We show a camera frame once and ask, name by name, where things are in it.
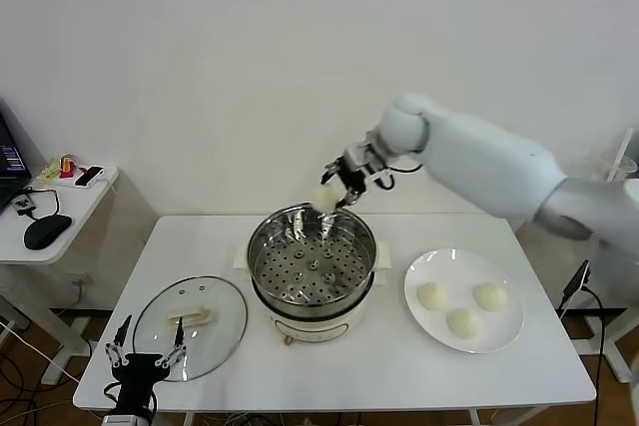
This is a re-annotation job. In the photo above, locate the black laptop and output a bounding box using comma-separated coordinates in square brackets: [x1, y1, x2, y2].
[0, 99, 32, 217]

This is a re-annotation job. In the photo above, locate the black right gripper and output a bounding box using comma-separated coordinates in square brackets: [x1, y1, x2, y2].
[320, 139, 395, 211]

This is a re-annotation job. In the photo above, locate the white steamed baozi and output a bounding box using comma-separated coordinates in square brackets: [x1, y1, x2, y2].
[415, 281, 449, 311]
[445, 307, 484, 338]
[313, 185, 339, 209]
[472, 281, 509, 310]

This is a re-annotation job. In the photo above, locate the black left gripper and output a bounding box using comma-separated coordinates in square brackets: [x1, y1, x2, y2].
[103, 315, 187, 405]

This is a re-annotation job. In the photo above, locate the white floor cable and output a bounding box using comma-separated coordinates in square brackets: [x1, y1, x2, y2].
[0, 320, 81, 387]

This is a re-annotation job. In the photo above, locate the perforated steel steamer basket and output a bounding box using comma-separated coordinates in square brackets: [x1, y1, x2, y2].
[247, 203, 378, 310]

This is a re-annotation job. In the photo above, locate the round white plate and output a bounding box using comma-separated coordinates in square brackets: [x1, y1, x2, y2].
[402, 247, 526, 355]

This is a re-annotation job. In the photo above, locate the black phone on white base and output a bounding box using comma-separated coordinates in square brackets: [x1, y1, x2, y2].
[74, 166, 107, 191]

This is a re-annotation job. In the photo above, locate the white wall socket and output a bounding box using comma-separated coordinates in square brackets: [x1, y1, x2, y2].
[73, 273, 95, 305]

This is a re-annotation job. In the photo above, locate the white side table with laptop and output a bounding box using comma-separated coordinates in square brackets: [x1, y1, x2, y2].
[0, 164, 121, 387]

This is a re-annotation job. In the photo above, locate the round glass pot lid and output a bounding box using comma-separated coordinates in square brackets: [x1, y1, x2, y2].
[132, 274, 250, 383]

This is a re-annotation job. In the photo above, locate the black computer mouse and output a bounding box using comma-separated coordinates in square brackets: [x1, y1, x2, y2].
[24, 214, 74, 251]

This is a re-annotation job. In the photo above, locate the black power adapter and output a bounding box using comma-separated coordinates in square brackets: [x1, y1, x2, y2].
[562, 259, 593, 300]

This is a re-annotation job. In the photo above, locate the black floor cable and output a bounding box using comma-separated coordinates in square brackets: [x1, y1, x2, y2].
[0, 345, 41, 417]

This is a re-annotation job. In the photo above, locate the black dongle with cable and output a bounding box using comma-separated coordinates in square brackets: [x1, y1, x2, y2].
[13, 188, 64, 222]

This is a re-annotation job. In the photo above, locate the orange and pink small item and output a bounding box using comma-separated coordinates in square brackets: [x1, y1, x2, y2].
[59, 155, 80, 181]

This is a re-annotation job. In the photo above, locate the pale yellow packet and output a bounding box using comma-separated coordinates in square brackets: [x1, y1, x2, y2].
[39, 160, 64, 182]

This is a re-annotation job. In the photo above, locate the stainless steel steamer pot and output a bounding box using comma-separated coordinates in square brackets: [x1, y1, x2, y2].
[233, 239, 393, 347]

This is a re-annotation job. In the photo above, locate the black power cable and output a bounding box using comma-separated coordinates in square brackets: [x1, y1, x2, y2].
[557, 288, 608, 392]

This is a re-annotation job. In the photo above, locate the white side table with cup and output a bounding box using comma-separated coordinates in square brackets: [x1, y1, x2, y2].
[581, 240, 639, 385]

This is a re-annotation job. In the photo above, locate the plastic cup with straw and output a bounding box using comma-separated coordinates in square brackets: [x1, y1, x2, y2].
[611, 129, 634, 183]

